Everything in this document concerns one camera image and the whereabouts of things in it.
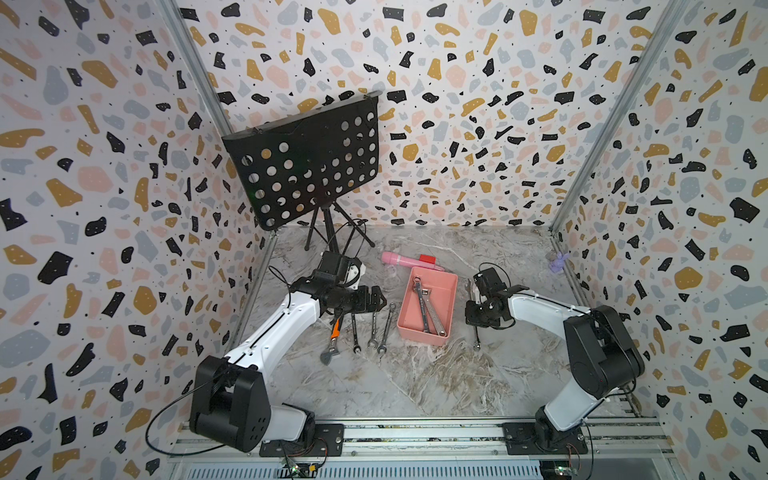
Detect pink cylindrical flashlight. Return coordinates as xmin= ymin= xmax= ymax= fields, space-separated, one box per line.
xmin=381 ymin=251 xmax=444 ymax=272

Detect orange handled adjustable wrench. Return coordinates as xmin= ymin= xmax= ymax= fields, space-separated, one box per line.
xmin=320 ymin=315 xmax=344 ymax=365

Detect large silver combination wrench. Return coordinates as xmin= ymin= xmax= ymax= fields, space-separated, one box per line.
xmin=473 ymin=326 xmax=481 ymax=351

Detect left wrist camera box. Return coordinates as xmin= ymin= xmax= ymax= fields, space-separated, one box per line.
xmin=314 ymin=251 xmax=365 ymax=288

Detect medium silver combination wrench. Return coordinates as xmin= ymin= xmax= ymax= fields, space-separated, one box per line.
xmin=377 ymin=303 xmax=398 ymax=355

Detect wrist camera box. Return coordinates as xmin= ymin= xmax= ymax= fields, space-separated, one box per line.
xmin=314 ymin=251 xmax=365 ymax=288
xmin=468 ymin=267 xmax=508 ymax=301

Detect silver adjustable wrench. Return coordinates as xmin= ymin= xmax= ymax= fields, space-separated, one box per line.
xmin=423 ymin=288 xmax=447 ymax=337

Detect black perforated music stand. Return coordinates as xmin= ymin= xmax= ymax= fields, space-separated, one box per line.
xmin=223 ymin=91 xmax=381 ymax=252

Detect silver end wrench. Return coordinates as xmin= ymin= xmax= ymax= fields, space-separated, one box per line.
xmin=350 ymin=313 xmax=362 ymax=354

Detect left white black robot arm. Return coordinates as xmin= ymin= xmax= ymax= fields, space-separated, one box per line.
xmin=189 ymin=278 xmax=387 ymax=453

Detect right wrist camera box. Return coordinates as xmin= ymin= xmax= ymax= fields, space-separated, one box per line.
xmin=468 ymin=267 xmax=508 ymax=301

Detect pink plastic storage box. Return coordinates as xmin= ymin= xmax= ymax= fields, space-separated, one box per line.
xmin=397 ymin=267 xmax=459 ymax=347

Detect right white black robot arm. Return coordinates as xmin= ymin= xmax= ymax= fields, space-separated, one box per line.
xmin=465 ymin=285 xmax=645 ymax=439

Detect small purple toy figure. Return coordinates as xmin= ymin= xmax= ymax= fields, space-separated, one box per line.
xmin=547 ymin=251 xmax=570 ymax=274

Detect small silver combination wrench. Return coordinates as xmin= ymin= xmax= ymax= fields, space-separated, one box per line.
xmin=367 ymin=311 xmax=379 ymax=349

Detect long silver combination wrench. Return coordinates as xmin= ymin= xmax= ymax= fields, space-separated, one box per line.
xmin=413 ymin=277 xmax=431 ymax=333

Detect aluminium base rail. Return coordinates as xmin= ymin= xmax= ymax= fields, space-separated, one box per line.
xmin=166 ymin=417 xmax=685 ymax=479

